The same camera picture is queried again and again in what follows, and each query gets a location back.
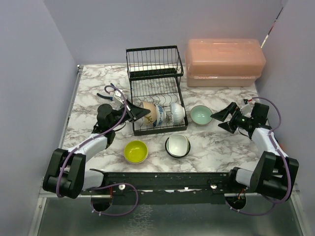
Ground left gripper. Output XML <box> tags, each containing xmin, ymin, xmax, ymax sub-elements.
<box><xmin>110</xmin><ymin>99</ymin><xmax>150</xmax><ymax>129</ymax></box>

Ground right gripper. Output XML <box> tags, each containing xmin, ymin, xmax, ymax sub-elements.
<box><xmin>211</xmin><ymin>102</ymin><xmax>253</xmax><ymax>134</ymax></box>

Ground beige floral bowl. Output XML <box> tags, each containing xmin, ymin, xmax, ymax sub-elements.
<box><xmin>141</xmin><ymin>101</ymin><xmax>157</xmax><ymax>126</ymax></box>

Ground mint green floral bowl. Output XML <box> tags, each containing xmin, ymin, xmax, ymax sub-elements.
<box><xmin>190</xmin><ymin>105</ymin><xmax>213</xmax><ymax>126</ymax></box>

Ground blue floral bowl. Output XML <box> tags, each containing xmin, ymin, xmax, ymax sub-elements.
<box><xmin>153</xmin><ymin>105</ymin><xmax>166</xmax><ymax>127</ymax></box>

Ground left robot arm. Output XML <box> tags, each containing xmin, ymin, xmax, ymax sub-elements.
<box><xmin>42</xmin><ymin>101</ymin><xmax>150</xmax><ymax>199</ymax></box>

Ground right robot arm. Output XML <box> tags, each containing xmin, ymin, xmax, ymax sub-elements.
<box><xmin>211</xmin><ymin>102</ymin><xmax>299</xmax><ymax>203</ymax></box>

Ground yellow-green bowl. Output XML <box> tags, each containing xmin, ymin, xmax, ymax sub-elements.
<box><xmin>124</xmin><ymin>140</ymin><xmax>148</xmax><ymax>164</ymax></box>

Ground black rimmed bowl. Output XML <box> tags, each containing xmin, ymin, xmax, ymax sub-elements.
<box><xmin>165</xmin><ymin>134</ymin><xmax>190</xmax><ymax>158</ymax></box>

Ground pink plastic storage box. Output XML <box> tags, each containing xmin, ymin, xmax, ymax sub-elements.
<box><xmin>185</xmin><ymin>38</ymin><xmax>266</xmax><ymax>87</ymax></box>

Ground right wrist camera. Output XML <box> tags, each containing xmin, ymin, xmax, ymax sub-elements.
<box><xmin>240</xmin><ymin>99</ymin><xmax>255</xmax><ymax>115</ymax></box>

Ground blue handled pliers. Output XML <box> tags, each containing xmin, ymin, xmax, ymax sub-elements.
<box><xmin>96</xmin><ymin>83</ymin><xmax>117</xmax><ymax>101</ymax></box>

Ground black wire dish rack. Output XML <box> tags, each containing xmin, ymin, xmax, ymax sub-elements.
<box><xmin>126</xmin><ymin>45</ymin><xmax>188</xmax><ymax>136</ymax></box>

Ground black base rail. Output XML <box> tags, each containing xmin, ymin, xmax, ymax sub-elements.
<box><xmin>82</xmin><ymin>172</ymin><xmax>245</xmax><ymax>205</ymax></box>

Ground aluminium frame rail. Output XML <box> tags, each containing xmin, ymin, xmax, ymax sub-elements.
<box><xmin>38</xmin><ymin>189</ymin><xmax>91</xmax><ymax>198</ymax></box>

